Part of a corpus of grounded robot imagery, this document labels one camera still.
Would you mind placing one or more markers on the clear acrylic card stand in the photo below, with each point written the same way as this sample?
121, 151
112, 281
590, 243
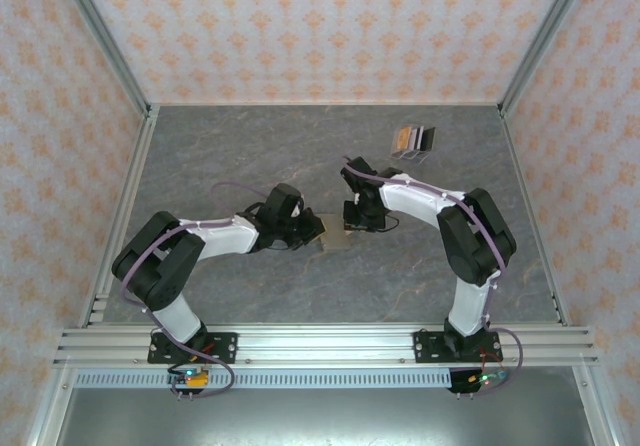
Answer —
410, 156

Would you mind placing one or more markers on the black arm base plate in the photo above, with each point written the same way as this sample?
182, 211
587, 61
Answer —
425, 346
225, 346

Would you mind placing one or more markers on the long aluminium profile rail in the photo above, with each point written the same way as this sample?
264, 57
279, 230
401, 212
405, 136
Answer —
325, 346

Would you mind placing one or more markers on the white card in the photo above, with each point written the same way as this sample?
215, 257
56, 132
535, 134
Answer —
416, 137

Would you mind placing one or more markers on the circuit board with green light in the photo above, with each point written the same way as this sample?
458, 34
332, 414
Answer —
487, 378

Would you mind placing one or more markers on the black card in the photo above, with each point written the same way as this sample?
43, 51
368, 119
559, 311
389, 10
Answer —
430, 138

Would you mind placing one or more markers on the thin aluminium edge strip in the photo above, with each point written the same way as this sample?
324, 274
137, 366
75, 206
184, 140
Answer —
325, 102

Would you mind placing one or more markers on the beige folding card holder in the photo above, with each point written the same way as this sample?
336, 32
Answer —
335, 236

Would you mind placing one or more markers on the circuit board with yellow connector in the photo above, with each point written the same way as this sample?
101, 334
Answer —
197, 378

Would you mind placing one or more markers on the aluminium side rail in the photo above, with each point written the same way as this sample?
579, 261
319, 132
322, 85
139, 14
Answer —
130, 188
527, 191

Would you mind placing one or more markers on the orange card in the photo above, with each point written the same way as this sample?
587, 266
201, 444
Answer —
401, 138

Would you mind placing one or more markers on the aluminium frame post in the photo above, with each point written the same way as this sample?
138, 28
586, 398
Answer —
108, 41
541, 41

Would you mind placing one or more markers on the grey metal sheet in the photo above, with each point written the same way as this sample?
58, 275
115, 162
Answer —
325, 416

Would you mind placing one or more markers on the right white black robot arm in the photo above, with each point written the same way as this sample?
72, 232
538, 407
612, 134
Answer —
415, 201

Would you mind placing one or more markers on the aluminium frame leg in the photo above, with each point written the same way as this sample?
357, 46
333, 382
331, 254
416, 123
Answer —
595, 411
50, 411

